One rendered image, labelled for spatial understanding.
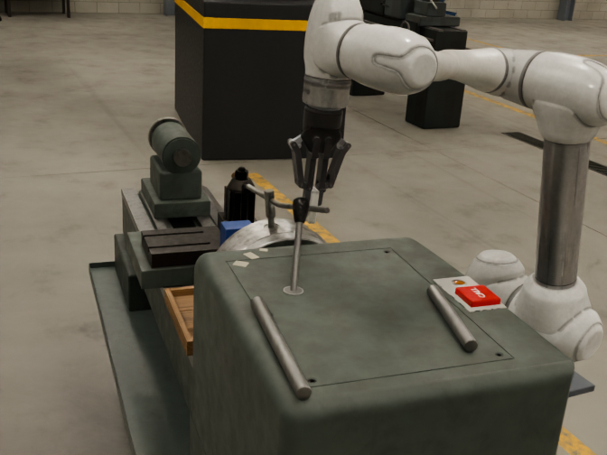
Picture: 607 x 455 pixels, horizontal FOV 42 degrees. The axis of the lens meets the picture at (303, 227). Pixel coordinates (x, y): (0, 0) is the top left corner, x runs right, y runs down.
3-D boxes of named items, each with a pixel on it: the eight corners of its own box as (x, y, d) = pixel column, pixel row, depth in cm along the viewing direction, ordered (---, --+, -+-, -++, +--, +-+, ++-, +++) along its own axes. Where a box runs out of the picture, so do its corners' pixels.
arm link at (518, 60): (478, 37, 182) (526, 46, 172) (524, 47, 193) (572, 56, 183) (463, 94, 185) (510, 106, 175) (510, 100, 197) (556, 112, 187)
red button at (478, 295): (499, 308, 141) (501, 298, 140) (471, 311, 139) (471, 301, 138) (481, 293, 146) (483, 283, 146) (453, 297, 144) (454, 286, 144)
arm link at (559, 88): (538, 323, 216) (610, 358, 200) (499, 347, 207) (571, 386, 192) (560, 41, 181) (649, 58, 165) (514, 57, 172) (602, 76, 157)
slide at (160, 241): (294, 256, 238) (295, 242, 237) (151, 268, 224) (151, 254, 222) (276, 234, 254) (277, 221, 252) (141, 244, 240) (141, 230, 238)
